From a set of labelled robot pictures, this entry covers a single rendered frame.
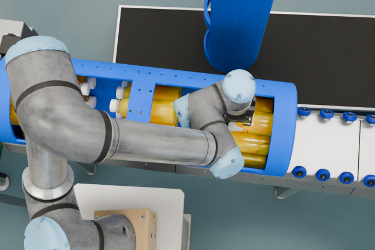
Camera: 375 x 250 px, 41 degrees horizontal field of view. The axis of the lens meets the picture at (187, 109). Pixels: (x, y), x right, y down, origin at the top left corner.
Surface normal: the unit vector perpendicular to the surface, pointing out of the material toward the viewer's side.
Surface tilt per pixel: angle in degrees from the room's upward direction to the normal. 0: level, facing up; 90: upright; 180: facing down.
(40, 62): 26
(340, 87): 0
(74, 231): 54
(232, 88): 1
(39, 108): 11
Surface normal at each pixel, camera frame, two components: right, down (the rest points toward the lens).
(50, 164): 0.32, 0.76
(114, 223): 0.29, -0.84
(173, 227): -0.04, -0.25
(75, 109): 0.60, -0.39
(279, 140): -0.08, 0.18
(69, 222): 0.53, -0.68
